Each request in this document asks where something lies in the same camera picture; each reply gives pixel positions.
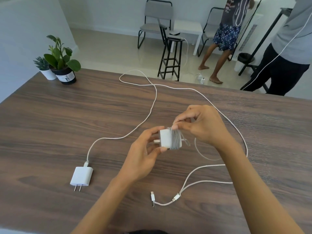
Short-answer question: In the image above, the person's left hand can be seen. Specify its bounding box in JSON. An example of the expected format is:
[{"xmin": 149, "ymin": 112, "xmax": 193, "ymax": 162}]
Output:
[{"xmin": 116, "ymin": 126, "xmax": 169, "ymax": 183}]

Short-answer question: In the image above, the person's right hand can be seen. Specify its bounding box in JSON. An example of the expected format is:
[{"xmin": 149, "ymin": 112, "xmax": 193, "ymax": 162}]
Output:
[{"xmin": 172, "ymin": 104, "xmax": 236, "ymax": 150}]

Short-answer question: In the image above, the grey-white braided charger cable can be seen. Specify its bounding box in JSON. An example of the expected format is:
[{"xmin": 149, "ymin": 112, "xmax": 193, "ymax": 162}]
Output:
[{"xmin": 150, "ymin": 128, "xmax": 234, "ymax": 208}]

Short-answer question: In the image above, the long white charging cable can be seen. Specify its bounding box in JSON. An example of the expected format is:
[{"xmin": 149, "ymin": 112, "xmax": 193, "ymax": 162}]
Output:
[{"xmin": 84, "ymin": 70, "xmax": 249, "ymax": 202}]

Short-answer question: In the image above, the person's left forearm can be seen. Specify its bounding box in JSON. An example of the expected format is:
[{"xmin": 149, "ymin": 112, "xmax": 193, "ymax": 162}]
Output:
[{"xmin": 71, "ymin": 175, "xmax": 138, "ymax": 234}]

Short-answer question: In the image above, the person's right forearm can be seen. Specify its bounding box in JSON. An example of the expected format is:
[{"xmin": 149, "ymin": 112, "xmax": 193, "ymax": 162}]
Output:
[{"xmin": 215, "ymin": 140, "xmax": 305, "ymax": 234}]

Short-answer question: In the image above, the black bar stool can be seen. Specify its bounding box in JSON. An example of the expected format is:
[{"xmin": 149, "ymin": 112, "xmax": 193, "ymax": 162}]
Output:
[{"xmin": 157, "ymin": 19, "xmax": 186, "ymax": 82}]

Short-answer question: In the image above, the white side table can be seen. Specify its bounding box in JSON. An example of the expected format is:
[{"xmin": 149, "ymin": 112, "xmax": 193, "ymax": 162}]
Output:
[{"xmin": 170, "ymin": 19, "xmax": 204, "ymax": 56}]

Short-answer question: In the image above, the white tower appliance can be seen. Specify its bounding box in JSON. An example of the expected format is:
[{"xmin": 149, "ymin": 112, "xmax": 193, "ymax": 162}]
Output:
[{"xmin": 234, "ymin": 13, "xmax": 265, "ymax": 72}]

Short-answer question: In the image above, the grey folding chair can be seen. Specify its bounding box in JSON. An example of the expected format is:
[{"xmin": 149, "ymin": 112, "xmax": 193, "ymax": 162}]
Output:
[
  {"xmin": 137, "ymin": 0, "xmax": 173, "ymax": 49},
  {"xmin": 197, "ymin": 7, "xmax": 238, "ymax": 61}
]

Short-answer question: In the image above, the green plant in black pot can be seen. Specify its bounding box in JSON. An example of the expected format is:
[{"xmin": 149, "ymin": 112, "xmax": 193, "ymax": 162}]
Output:
[{"xmin": 44, "ymin": 34, "xmax": 82, "ymax": 85}]

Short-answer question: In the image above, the thin black stand pole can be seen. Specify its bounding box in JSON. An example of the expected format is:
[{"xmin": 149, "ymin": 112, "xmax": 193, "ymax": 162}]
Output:
[{"xmin": 229, "ymin": 0, "xmax": 264, "ymax": 61}]

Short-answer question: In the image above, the succulent in white pot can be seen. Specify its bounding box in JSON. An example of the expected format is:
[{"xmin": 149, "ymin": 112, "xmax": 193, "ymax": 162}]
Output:
[{"xmin": 33, "ymin": 57, "xmax": 57, "ymax": 81}]

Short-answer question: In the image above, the long thin white cable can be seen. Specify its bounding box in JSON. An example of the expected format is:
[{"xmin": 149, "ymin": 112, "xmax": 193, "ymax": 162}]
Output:
[{"xmin": 241, "ymin": 13, "xmax": 312, "ymax": 91}]

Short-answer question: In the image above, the black metal desk frame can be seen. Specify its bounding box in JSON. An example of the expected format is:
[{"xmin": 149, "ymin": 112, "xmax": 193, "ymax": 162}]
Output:
[{"xmin": 238, "ymin": 7, "xmax": 293, "ymax": 76}]

